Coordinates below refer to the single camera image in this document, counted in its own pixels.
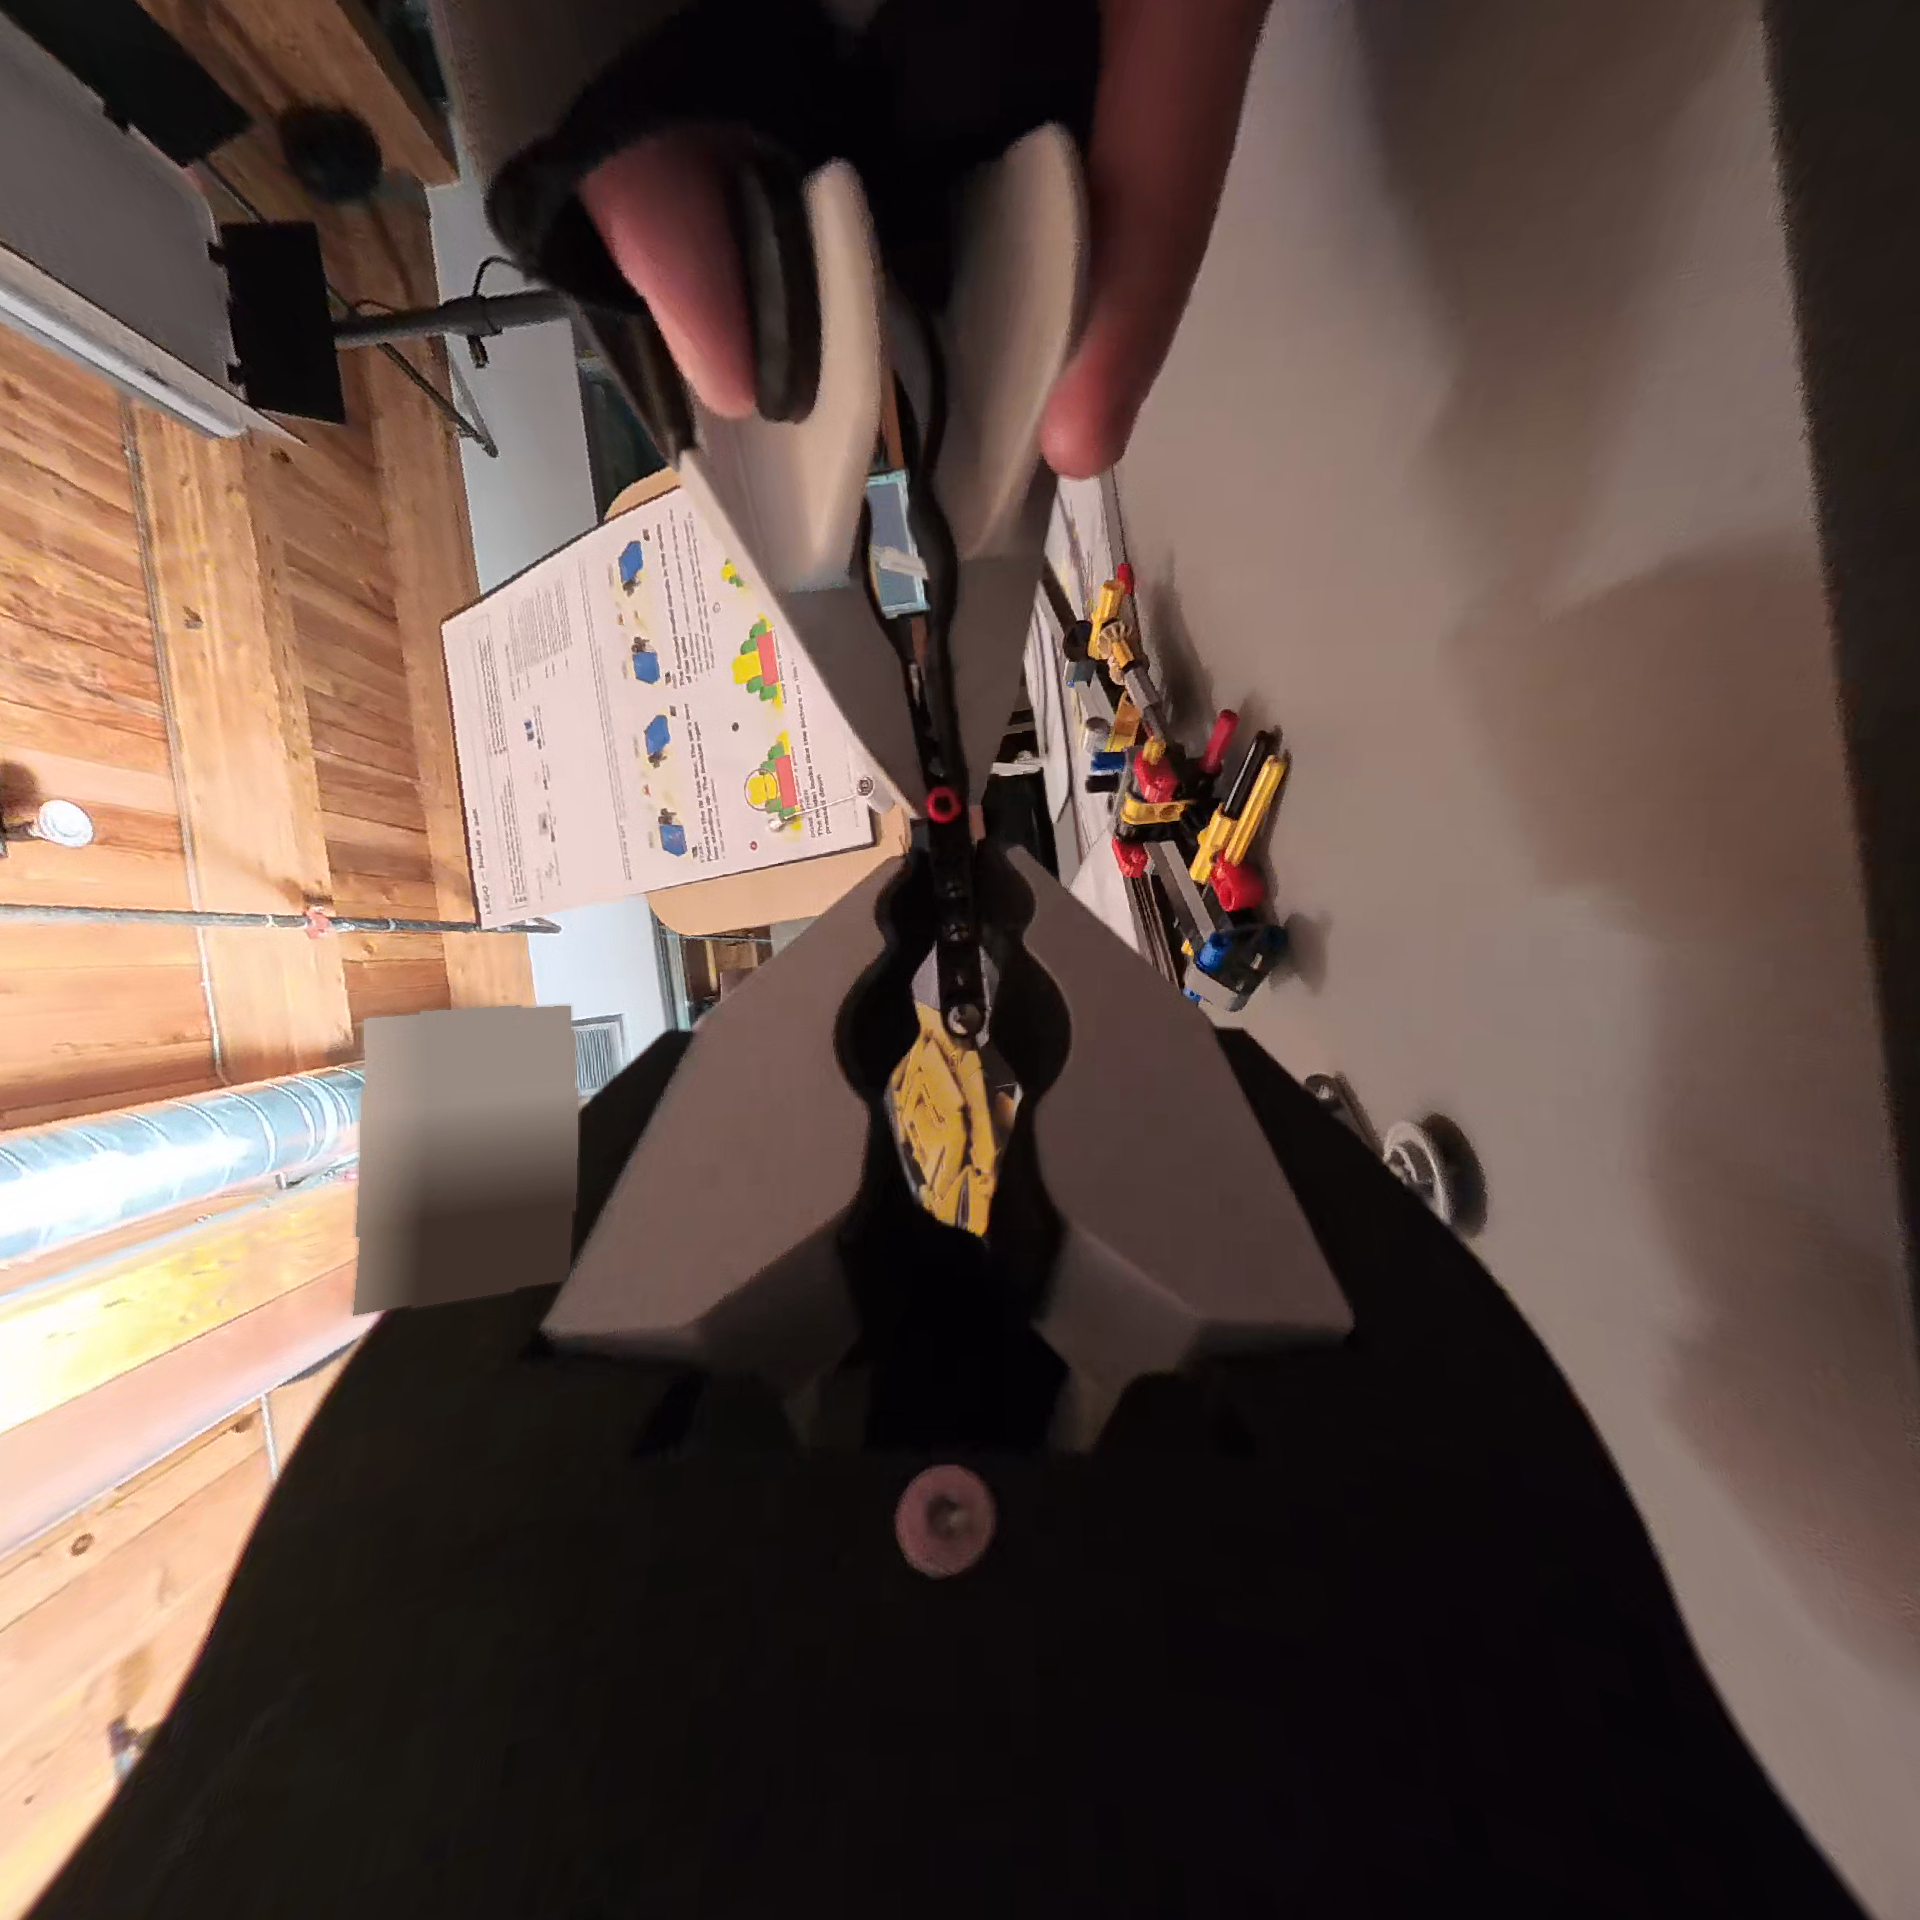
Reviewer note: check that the person's right hand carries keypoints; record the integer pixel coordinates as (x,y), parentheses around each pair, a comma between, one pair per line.
(1154,224)

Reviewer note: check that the black box device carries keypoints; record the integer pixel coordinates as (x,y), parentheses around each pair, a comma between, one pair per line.
(284,322)

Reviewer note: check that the silver air duct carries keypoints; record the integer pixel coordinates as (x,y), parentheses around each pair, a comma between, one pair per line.
(151,1154)

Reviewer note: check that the illustrated task instruction sheet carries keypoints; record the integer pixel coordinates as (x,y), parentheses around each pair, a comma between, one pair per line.
(601,721)

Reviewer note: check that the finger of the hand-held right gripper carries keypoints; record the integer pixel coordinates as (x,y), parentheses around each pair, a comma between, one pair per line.
(1005,374)
(810,511)

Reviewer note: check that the multicoloured lego chassis assembly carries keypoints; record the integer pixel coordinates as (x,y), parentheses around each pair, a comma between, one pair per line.
(1184,810)

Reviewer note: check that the open lego instruction booklet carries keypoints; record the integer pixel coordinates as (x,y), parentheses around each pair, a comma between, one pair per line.
(1059,794)

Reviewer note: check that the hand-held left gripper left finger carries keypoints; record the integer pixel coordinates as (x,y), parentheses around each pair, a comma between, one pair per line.
(720,1200)

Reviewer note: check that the thin grey metal pipe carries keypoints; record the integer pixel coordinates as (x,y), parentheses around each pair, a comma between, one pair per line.
(224,918)

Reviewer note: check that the black lego beam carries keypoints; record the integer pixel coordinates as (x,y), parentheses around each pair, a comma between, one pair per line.
(950,900)

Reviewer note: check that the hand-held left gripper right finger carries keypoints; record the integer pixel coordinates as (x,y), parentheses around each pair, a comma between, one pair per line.
(1184,1200)

